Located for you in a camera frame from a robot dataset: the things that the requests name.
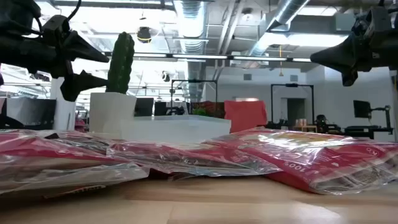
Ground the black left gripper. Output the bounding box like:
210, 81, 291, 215
0, 29, 110, 103

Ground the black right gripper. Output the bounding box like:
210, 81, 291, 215
310, 18, 398, 87

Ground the red popcorn bag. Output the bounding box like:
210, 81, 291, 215
201, 126, 398, 196
0, 155, 150, 198
0, 129, 125, 164
106, 139, 282, 180

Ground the black monitor on arm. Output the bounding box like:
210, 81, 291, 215
353, 100, 373, 119

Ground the green cactus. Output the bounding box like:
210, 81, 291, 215
105, 30, 136, 95

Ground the white pillar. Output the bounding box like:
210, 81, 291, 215
50, 77, 77, 131

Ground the white plant pot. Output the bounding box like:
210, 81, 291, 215
89, 91, 137, 133

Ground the black background robot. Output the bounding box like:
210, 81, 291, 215
266, 119, 289, 130
314, 114, 343, 134

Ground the black desk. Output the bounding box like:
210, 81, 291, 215
344, 124, 394, 140

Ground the black cloth cover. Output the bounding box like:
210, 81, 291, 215
6, 98, 57, 130

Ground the round ceiling dome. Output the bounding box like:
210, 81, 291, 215
136, 26, 153, 44

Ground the black desk monitor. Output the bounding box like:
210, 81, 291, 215
134, 97, 155, 118

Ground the red cloth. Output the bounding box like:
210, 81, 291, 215
223, 100, 268, 133

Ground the clear plastic basket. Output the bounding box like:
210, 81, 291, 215
119, 114, 233, 144

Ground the long ceiling light strip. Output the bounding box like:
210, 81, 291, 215
133, 53, 312, 63

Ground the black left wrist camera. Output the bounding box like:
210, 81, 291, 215
42, 14, 72, 47

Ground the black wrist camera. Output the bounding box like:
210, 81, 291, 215
366, 6, 393, 32
42, 14, 72, 47

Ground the wide black stand frame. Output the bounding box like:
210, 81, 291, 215
270, 83, 315, 125

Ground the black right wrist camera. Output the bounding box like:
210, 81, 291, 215
366, 6, 393, 32

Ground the slanted silver ventilation duct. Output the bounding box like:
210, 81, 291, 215
245, 0, 312, 63

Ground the wide silver ventilation duct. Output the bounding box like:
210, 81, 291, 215
172, 0, 209, 100

